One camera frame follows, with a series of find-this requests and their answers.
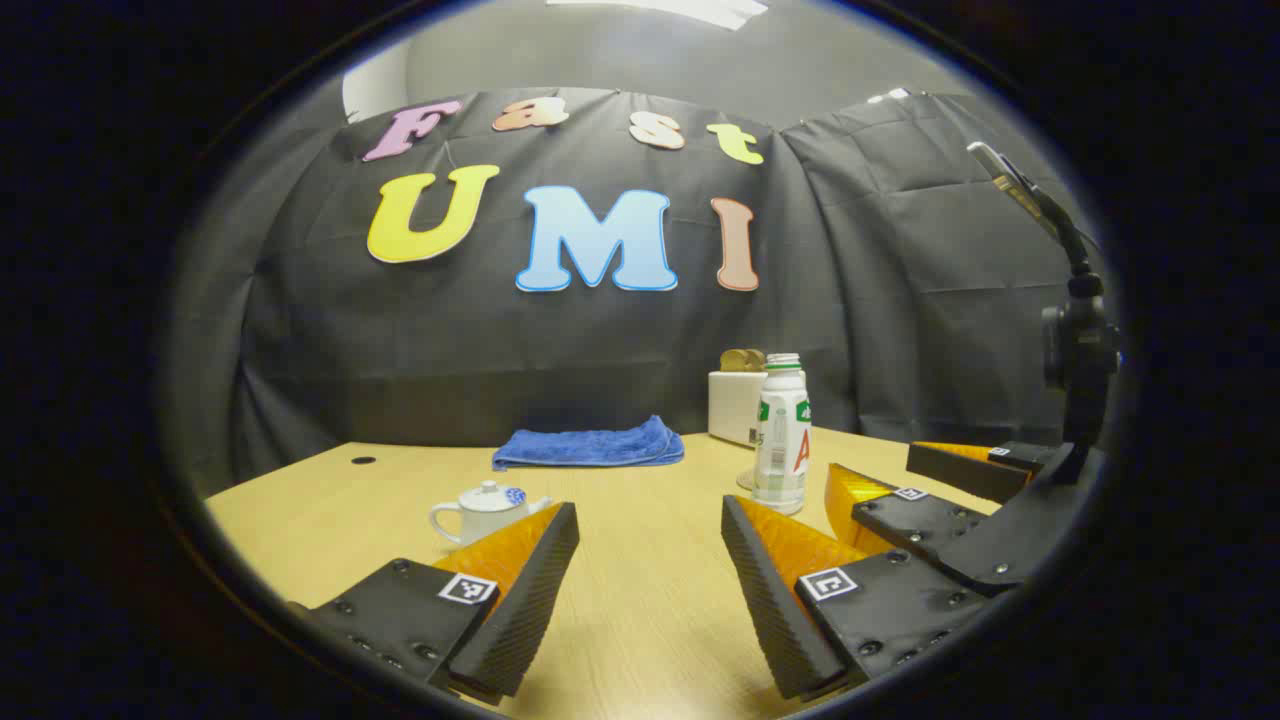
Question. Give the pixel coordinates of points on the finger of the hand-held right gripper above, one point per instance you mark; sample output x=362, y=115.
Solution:
x=920, y=525
x=975, y=468

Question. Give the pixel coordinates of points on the white teacup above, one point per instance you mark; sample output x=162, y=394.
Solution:
x=470, y=525

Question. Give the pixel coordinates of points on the white toaster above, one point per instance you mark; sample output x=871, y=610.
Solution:
x=733, y=405

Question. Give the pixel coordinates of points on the large ceiling light panel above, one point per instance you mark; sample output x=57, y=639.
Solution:
x=700, y=10

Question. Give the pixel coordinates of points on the round brown coaster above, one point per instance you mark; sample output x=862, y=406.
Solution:
x=745, y=481

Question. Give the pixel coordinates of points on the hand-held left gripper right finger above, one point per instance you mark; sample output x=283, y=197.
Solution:
x=770, y=600

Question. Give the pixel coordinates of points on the blue folded towel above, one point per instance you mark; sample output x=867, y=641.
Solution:
x=590, y=447

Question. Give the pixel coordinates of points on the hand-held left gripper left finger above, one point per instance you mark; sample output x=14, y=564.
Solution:
x=530, y=600

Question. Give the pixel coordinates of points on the brown bread slice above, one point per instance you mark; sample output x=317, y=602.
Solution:
x=757, y=360
x=733, y=361

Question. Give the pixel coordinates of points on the white water bottle green label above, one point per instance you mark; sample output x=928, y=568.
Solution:
x=780, y=450

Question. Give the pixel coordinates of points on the small ceiling light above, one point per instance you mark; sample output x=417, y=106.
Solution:
x=890, y=95

